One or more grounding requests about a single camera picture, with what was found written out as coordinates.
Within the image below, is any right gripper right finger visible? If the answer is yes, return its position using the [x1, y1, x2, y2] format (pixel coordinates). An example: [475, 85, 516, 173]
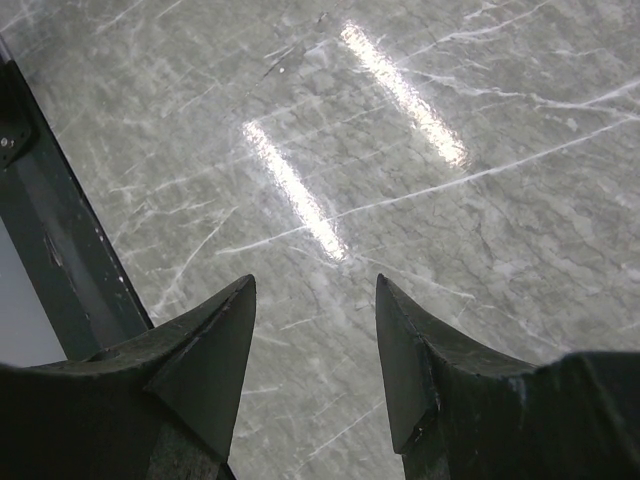
[375, 276, 639, 479]

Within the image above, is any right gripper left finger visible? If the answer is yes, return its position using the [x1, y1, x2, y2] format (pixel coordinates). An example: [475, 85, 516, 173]
[1, 275, 256, 479]

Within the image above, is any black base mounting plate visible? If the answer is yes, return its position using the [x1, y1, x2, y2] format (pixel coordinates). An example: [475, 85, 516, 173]
[1, 60, 152, 367]

